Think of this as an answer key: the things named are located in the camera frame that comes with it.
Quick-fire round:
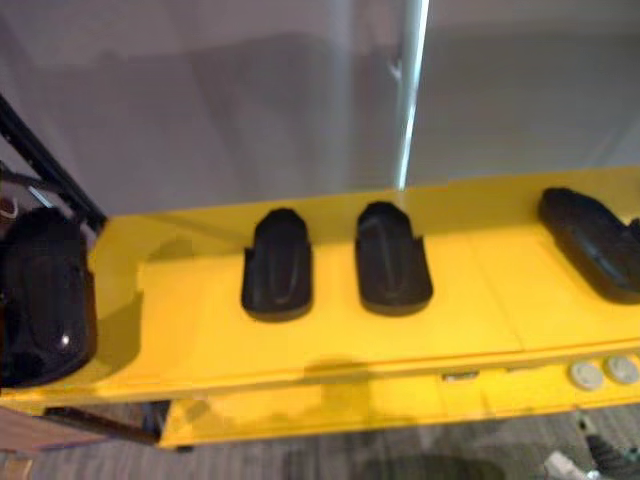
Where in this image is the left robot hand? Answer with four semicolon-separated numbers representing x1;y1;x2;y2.
0;162;39;226

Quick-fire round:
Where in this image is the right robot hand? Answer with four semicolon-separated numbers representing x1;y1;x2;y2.
543;414;640;480

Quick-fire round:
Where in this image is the black plastic housing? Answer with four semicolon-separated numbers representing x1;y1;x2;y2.
537;186;640;304
0;208;99;389
354;200;435;317
240;207;315;323

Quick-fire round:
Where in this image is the yellow shelf board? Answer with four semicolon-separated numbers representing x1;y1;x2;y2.
160;383;640;449
0;166;640;401

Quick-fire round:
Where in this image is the black metal shelf bar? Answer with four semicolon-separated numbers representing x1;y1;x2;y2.
43;405;160;447

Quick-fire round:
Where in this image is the lower yellow shelf board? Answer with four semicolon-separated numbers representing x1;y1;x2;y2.
160;383;640;449

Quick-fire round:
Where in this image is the white round disc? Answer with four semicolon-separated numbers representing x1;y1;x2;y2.
568;362;605;391
603;355;640;386

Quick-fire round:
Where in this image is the brown cardboard box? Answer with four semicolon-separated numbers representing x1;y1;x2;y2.
0;403;109;457

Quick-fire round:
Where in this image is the black metal shelf post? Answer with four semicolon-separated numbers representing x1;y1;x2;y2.
0;93;108;232

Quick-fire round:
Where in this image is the white vertical wall strip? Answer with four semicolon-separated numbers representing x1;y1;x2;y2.
394;0;432;192

